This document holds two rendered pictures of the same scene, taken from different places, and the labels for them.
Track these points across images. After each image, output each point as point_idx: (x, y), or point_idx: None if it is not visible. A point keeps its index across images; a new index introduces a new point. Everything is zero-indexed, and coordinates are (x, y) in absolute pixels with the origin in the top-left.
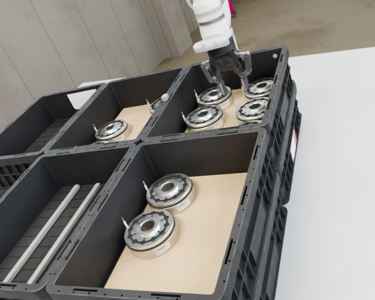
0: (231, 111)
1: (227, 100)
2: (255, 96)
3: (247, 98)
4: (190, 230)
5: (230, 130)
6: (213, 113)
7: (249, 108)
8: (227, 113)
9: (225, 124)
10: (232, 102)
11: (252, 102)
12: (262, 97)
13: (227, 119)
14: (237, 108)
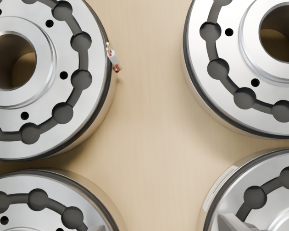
0: (178, 154)
1: (208, 205)
2: (40, 175)
3: (96, 195)
4: None
5: None
6: (229, 42)
7: (32, 43)
8: (193, 136)
9: (170, 43)
10: (197, 229)
11: (27, 98)
12: None
13: (174, 80)
14: (103, 72)
